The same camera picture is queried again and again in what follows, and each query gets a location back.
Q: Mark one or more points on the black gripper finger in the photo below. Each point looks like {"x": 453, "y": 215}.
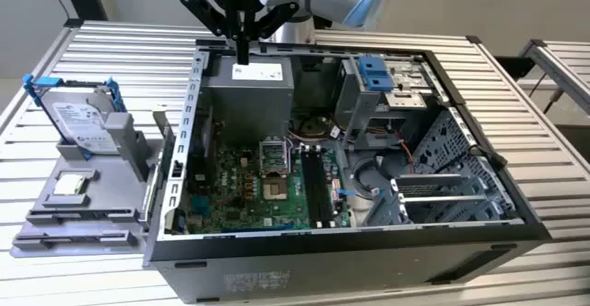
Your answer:
{"x": 277, "y": 21}
{"x": 207, "y": 12}

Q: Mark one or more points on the black RAM slot bank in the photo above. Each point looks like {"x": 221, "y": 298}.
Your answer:
{"x": 318, "y": 188}

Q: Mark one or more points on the grey parts rack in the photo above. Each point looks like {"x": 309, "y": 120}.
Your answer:
{"x": 111, "y": 181}

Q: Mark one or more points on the CPU socket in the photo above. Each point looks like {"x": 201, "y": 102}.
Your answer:
{"x": 277, "y": 189}

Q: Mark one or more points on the silver CPU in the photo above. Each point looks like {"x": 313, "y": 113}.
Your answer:
{"x": 70, "y": 184}

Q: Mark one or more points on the open black PC case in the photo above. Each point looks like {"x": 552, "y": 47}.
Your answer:
{"x": 322, "y": 268}

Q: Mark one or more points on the metal disk bay cage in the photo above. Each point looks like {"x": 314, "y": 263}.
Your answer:
{"x": 429, "y": 179}

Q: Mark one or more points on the aluminium slat side table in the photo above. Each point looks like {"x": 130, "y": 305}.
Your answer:
{"x": 566, "y": 57}

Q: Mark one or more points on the blue RAM stick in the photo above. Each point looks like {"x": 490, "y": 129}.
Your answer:
{"x": 55, "y": 240}

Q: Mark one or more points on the white power connector socket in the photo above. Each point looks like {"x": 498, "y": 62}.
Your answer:
{"x": 336, "y": 184}

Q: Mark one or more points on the blue expansion slot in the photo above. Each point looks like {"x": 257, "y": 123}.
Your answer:
{"x": 258, "y": 230}

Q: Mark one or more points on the hard disk in blue carrier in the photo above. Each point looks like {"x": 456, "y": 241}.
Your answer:
{"x": 78, "y": 123}

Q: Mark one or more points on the silver drive cage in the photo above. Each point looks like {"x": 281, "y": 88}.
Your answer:
{"x": 365, "y": 102}

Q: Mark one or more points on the green motherboard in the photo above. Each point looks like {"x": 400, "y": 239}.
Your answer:
{"x": 230, "y": 181}

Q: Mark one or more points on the thin metal locking lever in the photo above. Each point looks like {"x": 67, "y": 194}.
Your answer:
{"x": 290, "y": 147}

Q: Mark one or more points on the blue drive bay latch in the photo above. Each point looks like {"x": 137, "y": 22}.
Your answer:
{"x": 374, "y": 74}

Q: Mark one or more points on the grey power supply unit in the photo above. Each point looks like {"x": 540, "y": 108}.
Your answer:
{"x": 249, "y": 105}

